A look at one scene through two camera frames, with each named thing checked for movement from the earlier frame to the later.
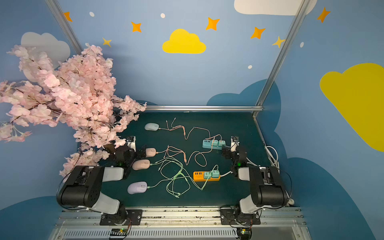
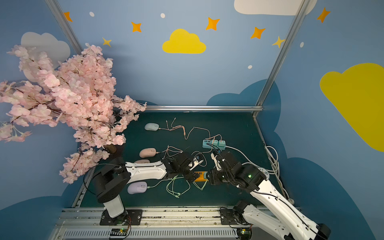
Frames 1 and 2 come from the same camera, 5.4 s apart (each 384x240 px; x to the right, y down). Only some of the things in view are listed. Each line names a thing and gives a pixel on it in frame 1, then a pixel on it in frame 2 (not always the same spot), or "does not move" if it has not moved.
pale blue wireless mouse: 151,126 does not move
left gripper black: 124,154 -> 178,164
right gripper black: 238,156 -> 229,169
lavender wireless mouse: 137,187 does not move
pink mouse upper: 150,152 does not move
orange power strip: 198,176 does not move
